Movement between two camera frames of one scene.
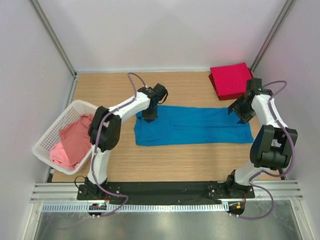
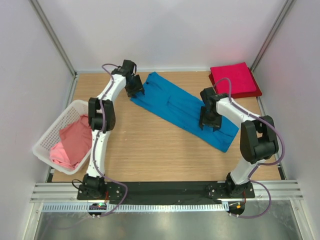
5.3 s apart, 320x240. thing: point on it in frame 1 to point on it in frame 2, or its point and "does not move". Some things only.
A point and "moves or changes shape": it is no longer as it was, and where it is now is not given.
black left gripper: (149, 118) to (139, 89)
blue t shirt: (184, 124) moves or changes shape
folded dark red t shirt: (229, 96) does not move
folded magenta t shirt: (231, 79) does not move
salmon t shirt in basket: (75, 137) does not move
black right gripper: (244, 117) to (216, 124)
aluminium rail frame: (67, 193) does not move
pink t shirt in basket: (58, 154) does not move
